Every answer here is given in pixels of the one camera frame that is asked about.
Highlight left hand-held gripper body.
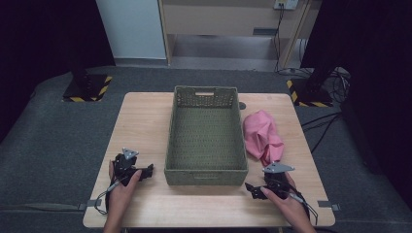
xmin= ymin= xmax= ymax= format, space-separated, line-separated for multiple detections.
xmin=111 ymin=148 xmax=144 ymax=187

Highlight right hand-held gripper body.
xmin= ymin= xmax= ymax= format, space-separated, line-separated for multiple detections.
xmin=261 ymin=161 xmax=296 ymax=200

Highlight pink cloth garment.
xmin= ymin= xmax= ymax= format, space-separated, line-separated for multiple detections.
xmin=242 ymin=109 xmax=286 ymax=167

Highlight green woven basket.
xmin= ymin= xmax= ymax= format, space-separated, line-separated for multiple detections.
xmin=163 ymin=84 xmax=250 ymax=187

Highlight person's left hand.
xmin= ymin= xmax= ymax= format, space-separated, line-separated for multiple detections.
xmin=107 ymin=160 xmax=143 ymax=216

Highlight person's right hand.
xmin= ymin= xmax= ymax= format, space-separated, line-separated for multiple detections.
xmin=259 ymin=172 xmax=311 ymax=229

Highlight striped black stand base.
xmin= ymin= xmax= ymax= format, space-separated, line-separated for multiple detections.
xmin=286 ymin=77 xmax=334 ymax=108
xmin=61 ymin=73 xmax=114 ymax=103

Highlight dark curtain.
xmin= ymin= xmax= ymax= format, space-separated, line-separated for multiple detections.
xmin=0 ymin=0 xmax=117 ymax=145
xmin=300 ymin=0 xmax=412 ymax=203

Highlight white power strip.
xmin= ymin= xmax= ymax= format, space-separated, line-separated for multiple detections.
xmin=273 ymin=0 xmax=300 ymax=11

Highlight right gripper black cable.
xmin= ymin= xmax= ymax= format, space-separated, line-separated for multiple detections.
xmin=275 ymin=179 xmax=319 ymax=226

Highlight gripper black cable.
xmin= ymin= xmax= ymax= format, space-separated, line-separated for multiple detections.
xmin=275 ymin=179 xmax=319 ymax=226
xmin=93 ymin=180 xmax=121 ymax=216

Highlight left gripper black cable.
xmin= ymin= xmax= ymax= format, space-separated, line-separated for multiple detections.
xmin=93 ymin=180 xmax=121 ymax=216

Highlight grey table edge bracket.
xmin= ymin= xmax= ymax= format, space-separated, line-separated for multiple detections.
xmin=77 ymin=199 xmax=103 ymax=212
xmin=317 ymin=200 xmax=342 ymax=213

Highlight black floor cables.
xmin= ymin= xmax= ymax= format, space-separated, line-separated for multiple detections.
xmin=300 ymin=111 xmax=344 ymax=153

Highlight grey floor strap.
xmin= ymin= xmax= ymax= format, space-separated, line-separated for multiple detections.
xmin=0 ymin=202 xmax=81 ymax=213

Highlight black stand post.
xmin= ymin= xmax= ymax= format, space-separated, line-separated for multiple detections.
xmin=304 ymin=62 xmax=339 ymax=93
xmin=68 ymin=48 xmax=95 ymax=93

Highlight tangled cables by stand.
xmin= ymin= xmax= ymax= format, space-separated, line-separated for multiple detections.
xmin=325 ymin=66 xmax=352 ymax=105

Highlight white wall panel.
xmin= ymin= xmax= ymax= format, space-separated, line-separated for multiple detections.
xmin=95 ymin=0 xmax=168 ymax=60

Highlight black hanging power cable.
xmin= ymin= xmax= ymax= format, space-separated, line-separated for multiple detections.
xmin=272 ymin=4 xmax=287 ymax=74

